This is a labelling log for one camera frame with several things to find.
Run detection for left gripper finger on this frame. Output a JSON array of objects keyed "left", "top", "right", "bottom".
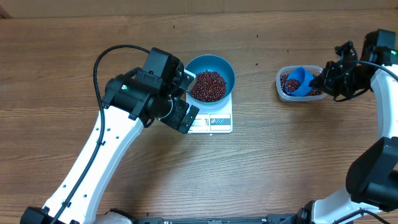
[
  {"left": 178, "top": 105, "right": 199, "bottom": 134},
  {"left": 180, "top": 72, "right": 197, "bottom": 92}
]

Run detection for blue plastic scoop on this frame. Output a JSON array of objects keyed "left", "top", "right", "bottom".
[{"left": 287, "top": 67, "right": 314, "bottom": 96}]

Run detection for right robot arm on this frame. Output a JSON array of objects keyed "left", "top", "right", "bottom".
[{"left": 285, "top": 29, "right": 397, "bottom": 223}]

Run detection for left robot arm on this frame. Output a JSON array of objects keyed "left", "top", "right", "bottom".
[{"left": 20, "top": 48, "right": 199, "bottom": 223}]

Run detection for red beans in bowl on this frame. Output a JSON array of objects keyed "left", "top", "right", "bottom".
[{"left": 189, "top": 70, "right": 226, "bottom": 103}]

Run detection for white digital kitchen scale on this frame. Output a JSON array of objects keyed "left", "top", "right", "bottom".
[{"left": 186, "top": 94, "right": 233, "bottom": 134}]

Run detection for teal bowl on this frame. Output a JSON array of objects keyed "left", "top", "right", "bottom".
[{"left": 185, "top": 55, "right": 236, "bottom": 100}]

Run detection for red beans in scoop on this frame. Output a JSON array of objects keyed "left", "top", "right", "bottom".
[{"left": 285, "top": 78, "right": 301, "bottom": 93}]

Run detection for clear plastic container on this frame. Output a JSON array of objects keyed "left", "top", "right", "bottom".
[{"left": 276, "top": 65, "right": 326, "bottom": 102}]

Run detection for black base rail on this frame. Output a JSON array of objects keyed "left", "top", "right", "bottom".
[{"left": 105, "top": 208, "right": 312, "bottom": 224}]

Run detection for left black cable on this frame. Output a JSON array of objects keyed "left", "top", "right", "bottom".
[{"left": 49, "top": 44, "right": 152, "bottom": 224}]

